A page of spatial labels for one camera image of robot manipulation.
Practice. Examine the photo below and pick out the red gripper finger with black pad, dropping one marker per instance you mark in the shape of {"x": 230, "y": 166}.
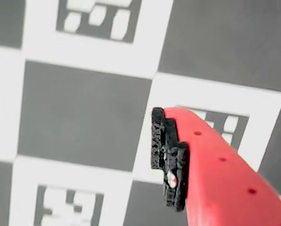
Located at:
{"x": 213, "y": 176}

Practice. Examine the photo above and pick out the black white marker checkerboard mat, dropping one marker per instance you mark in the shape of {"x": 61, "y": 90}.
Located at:
{"x": 83, "y": 106}

